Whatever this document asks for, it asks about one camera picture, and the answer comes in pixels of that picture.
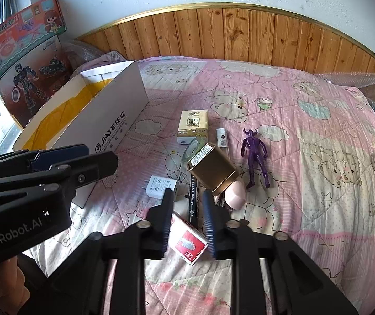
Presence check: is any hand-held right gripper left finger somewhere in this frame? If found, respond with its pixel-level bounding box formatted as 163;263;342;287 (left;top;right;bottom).
17;190;175;315

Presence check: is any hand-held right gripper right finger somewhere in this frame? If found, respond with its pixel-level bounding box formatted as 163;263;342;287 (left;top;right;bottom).
202;190;360;315

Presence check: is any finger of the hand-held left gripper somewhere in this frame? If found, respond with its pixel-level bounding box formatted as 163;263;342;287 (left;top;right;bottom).
0;143;90;173
0;150;119;201

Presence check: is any red staples box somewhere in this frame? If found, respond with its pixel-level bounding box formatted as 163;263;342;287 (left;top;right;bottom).
168;212;208;266

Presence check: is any black marker pen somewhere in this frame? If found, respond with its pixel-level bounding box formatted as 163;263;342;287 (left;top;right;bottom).
186;183;202;224

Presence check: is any pink stapler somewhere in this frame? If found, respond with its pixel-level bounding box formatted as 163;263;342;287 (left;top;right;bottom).
221;180;248;211

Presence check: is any white charger plug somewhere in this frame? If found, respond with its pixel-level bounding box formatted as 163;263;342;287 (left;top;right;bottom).
139;175;179;201

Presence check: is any gold tin box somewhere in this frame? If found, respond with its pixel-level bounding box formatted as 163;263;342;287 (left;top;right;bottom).
187;142;237;194

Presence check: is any white cardboard box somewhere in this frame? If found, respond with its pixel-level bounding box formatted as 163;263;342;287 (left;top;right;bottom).
13;61;150;209

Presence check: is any clear tape roll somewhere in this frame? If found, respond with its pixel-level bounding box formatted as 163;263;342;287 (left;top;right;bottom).
182;137;209;162

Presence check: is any purple toy figure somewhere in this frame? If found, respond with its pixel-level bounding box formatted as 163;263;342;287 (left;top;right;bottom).
241;128;272;190

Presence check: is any white clear lighter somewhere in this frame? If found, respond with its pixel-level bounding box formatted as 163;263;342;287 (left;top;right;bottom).
216;128;230;165

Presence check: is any cream tissue packet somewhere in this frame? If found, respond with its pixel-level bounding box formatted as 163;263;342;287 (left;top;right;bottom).
176;110;209;145

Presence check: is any robot toy box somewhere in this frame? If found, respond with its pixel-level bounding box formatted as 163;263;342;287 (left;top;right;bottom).
0;34;75;128

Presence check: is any bubble wrap sheet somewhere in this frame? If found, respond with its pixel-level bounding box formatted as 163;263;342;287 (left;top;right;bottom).
319;70;375;122
63;39;104;69

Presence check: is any washing machine toy box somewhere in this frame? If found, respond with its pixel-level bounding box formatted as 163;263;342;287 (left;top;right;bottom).
0;0;67;76

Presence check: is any pink printed blanket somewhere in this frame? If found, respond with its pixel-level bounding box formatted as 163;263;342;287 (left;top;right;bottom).
23;51;375;315

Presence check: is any wooden headboard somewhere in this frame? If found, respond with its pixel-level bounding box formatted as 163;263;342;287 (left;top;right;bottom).
76;3;375;74

